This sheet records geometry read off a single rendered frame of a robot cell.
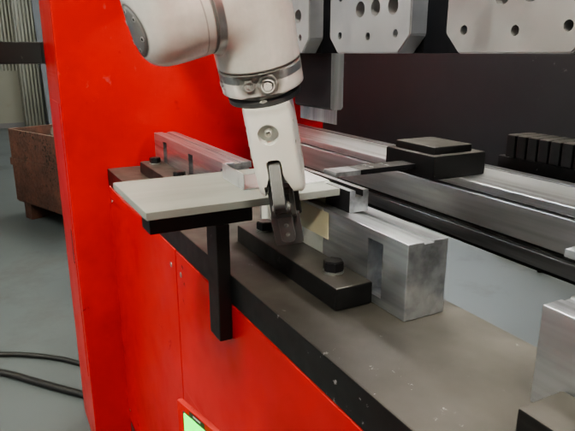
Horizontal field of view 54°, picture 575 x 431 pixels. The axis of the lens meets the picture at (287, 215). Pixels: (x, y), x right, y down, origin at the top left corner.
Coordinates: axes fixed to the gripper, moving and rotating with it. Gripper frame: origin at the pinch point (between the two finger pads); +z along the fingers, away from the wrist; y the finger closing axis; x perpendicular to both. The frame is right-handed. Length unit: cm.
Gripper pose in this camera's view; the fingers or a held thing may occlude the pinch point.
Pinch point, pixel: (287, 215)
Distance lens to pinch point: 66.6
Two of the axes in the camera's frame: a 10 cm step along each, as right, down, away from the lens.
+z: 1.6, 8.4, 5.2
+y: -0.1, -5.3, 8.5
